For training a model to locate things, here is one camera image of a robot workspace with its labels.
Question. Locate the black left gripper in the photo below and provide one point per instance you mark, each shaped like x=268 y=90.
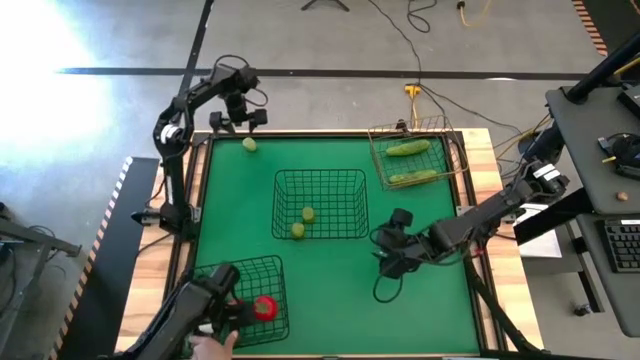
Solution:
x=236 y=109

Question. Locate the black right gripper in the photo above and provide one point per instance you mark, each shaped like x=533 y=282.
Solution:
x=402 y=247

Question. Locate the green lime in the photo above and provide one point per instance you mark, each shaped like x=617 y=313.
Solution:
x=249 y=144
x=298 y=230
x=308 y=214

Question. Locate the green cucumber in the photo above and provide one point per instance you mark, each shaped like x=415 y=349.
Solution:
x=408 y=147
x=413 y=176

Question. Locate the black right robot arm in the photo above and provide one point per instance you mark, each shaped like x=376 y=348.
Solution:
x=480 y=215

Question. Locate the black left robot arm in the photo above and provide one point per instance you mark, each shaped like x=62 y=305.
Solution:
x=174 y=180

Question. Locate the green table mat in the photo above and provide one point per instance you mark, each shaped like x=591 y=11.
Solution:
x=340 y=300

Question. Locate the black tripod foot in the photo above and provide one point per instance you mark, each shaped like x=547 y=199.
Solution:
x=325 y=2

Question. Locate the white paper sheet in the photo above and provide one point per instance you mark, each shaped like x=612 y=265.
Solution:
x=542 y=245

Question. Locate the black desk support bar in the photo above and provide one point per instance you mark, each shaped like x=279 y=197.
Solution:
x=550 y=220

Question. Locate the yellow power strip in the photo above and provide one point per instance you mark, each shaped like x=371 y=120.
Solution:
x=412 y=91

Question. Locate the black striped-edge floor mat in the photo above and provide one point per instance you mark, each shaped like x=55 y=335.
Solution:
x=115 y=250
x=620 y=20

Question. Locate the small black caster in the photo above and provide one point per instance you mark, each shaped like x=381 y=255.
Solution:
x=583 y=310

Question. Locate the person's hand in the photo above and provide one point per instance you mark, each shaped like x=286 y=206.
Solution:
x=210 y=349

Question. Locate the grey desk top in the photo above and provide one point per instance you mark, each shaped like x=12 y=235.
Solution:
x=580 y=150
x=615 y=300

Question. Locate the black keyboard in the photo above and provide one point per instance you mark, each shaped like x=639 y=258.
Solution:
x=622 y=245

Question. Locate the grey metal stand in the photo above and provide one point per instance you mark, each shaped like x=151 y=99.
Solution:
x=30 y=237

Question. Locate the small brown object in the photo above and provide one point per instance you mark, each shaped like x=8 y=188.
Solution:
x=622 y=196

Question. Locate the black headphones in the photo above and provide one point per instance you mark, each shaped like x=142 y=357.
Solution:
x=627 y=152

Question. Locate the black round pole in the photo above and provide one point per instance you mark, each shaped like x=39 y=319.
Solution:
x=600 y=72

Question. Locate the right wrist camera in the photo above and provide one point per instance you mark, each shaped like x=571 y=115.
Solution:
x=401 y=218

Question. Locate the black metal table frame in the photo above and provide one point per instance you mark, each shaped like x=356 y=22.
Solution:
x=310 y=134

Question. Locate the black frame strut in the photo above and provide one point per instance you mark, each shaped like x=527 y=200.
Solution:
x=500 y=315

